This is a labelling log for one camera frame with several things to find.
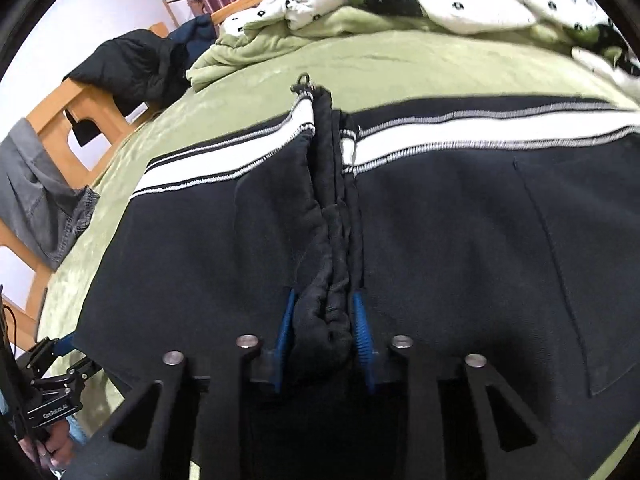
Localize black pants with white stripe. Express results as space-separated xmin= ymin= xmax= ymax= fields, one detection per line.
xmin=74 ymin=78 xmax=639 ymax=479

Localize person's left hand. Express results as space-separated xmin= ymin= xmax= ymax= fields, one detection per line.
xmin=18 ymin=419 xmax=74 ymax=469

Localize grey pants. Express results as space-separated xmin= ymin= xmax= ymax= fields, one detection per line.
xmin=1 ymin=118 xmax=100 ymax=270

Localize black jacket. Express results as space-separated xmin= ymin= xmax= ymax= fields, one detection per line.
xmin=65 ymin=29 xmax=189 ymax=116

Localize green fleece bed blanket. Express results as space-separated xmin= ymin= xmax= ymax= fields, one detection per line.
xmin=34 ymin=4 xmax=640 ymax=480

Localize wooden chair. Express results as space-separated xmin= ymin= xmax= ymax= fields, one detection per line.
xmin=149 ymin=22 xmax=169 ymax=38

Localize navy blue garment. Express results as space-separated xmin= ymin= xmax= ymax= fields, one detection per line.
xmin=167 ymin=14 xmax=217 ymax=72

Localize wooden rack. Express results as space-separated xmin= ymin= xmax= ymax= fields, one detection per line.
xmin=162 ymin=0 xmax=208 ymax=28

